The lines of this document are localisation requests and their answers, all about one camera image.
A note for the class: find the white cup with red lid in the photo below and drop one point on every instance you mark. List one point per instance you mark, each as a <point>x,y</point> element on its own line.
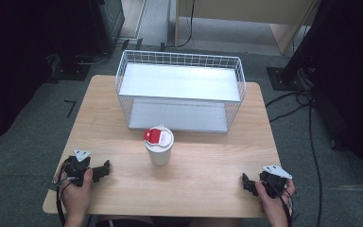
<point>159,153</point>

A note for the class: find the person's right hand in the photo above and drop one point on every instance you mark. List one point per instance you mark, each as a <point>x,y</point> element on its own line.
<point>272,206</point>

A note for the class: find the black metal stand with base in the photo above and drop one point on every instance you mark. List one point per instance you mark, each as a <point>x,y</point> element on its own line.
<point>291,71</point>

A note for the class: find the dark curtain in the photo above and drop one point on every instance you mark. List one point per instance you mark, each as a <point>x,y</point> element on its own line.
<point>9,63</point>

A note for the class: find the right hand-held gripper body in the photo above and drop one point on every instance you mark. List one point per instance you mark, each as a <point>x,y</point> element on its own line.
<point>274,181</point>

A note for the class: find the person's left hand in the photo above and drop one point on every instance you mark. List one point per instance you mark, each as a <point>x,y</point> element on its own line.
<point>75,198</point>

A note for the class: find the light wooden panel furniture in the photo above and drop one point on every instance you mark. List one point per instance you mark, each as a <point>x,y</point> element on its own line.
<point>242,15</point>

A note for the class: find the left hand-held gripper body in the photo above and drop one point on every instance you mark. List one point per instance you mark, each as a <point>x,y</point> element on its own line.
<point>75,167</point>

